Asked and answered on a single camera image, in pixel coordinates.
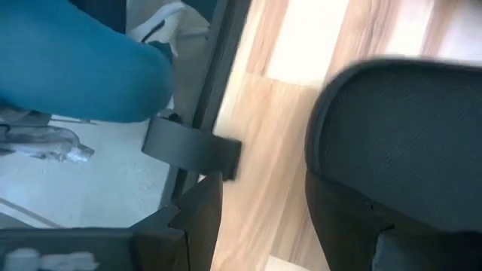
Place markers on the clear plastic object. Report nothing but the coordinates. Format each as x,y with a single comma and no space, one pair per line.
45,143

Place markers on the person's shoe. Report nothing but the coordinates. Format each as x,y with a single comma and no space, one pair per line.
165,26

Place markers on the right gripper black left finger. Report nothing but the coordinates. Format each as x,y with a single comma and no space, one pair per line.
196,233

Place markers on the person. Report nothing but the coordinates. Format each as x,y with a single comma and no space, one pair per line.
75,64

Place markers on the black table edge rail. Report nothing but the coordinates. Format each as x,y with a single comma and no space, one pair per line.
220,56

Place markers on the black table edge bracket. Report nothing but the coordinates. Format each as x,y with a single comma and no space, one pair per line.
188,148

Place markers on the black rubber slide sandal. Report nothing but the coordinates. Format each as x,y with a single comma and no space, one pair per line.
406,143

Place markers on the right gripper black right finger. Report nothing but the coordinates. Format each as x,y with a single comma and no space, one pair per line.
339,233

